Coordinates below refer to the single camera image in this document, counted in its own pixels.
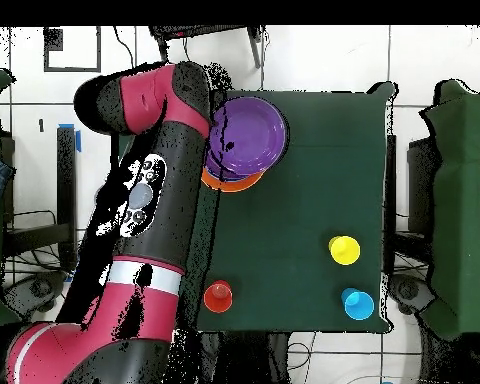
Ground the large orange bowl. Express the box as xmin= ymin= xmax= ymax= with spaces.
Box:
xmin=200 ymin=167 xmax=265 ymax=194

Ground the dark green tablecloth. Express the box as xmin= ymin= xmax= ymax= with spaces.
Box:
xmin=115 ymin=81 xmax=397 ymax=335

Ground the red cup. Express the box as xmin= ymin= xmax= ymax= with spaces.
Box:
xmin=202 ymin=279 xmax=234 ymax=314

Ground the yellow cup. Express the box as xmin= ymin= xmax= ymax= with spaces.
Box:
xmin=328 ymin=235 xmax=362 ymax=266

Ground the blue cup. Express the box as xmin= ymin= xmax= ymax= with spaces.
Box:
xmin=340 ymin=287 xmax=376 ymax=322

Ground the black metal stand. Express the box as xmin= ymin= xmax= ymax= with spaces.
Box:
xmin=148 ymin=25 xmax=265 ymax=71

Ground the blue tape strip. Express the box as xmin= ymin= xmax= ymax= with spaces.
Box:
xmin=57 ymin=123 xmax=82 ymax=153

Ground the black floor base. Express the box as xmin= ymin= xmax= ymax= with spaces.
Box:
xmin=1 ymin=271 xmax=67 ymax=313
xmin=387 ymin=273 xmax=437 ymax=317

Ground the black table frame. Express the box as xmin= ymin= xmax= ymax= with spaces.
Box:
xmin=406 ymin=137 xmax=441 ymax=241
xmin=3 ymin=126 xmax=78 ymax=269

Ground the thin black cable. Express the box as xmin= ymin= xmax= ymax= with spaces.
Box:
xmin=112 ymin=25 xmax=137 ymax=69

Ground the bundle of cables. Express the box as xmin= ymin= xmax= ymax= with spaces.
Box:
xmin=3 ymin=231 xmax=81 ymax=281

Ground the grey square frame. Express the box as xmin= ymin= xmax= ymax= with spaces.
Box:
xmin=43 ymin=25 xmax=102 ymax=74

